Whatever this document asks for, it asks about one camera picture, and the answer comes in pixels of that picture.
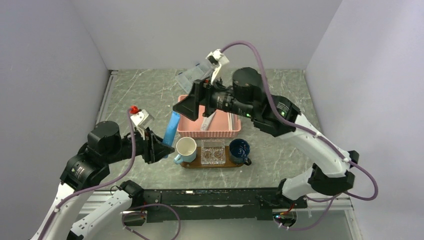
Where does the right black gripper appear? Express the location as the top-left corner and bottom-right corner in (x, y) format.
(173, 70), (256, 120)

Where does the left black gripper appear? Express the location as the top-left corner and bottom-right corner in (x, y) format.
(104, 123), (175, 163)

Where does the blue toothpaste tube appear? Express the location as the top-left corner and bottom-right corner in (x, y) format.
(162, 111), (180, 147)

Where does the pink plastic basket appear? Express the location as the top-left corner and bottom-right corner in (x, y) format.
(177, 105), (242, 139)

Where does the white toothpaste tube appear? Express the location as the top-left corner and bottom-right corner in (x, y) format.
(200, 111), (217, 131)

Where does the light blue mug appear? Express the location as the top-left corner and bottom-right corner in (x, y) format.
(173, 137), (197, 165)

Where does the clear acrylic toothbrush holder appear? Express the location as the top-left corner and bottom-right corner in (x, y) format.
(200, 139), (226, 166)

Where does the dark blue mug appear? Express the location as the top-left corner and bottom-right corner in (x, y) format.
(228, 138), (252, 166)

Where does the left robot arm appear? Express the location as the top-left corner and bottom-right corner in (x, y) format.
(32, 121), (175, 240)

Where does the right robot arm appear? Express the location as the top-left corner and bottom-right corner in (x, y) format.
(173, 67), (359, 208)

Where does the oval wooden tray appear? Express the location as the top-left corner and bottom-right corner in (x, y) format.
(180, 146), (244, 169)

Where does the white toothbrush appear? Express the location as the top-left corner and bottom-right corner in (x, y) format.
(228, 113), (235, 131)

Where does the pink toothbrush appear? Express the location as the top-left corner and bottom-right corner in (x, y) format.
(231, 113), (241, 132)

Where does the clear plastic box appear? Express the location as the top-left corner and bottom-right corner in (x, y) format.
(174, 62), (212, 94)

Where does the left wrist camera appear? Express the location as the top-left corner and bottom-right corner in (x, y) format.
(129, 105), (155, 139)

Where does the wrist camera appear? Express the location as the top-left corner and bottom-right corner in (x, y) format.
(206, 49), (230, 85)
(129, 105), (155, 139)

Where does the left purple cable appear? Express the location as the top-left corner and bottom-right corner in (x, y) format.
(36, 109), (182, 240)

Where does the purple cable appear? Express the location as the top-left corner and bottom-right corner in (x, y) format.
(36, 109), (182, 240)
(221, 40), (379, 232)

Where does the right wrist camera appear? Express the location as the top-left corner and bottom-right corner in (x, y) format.
(206, 49), (230, 85)

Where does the aluminium side rail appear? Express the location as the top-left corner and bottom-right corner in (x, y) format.
(79, 70), (119, 182)

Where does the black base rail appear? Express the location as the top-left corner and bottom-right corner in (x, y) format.
(132, 187), (308, 223)

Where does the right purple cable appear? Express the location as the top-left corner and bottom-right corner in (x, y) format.
(221, 40), (379, 232)

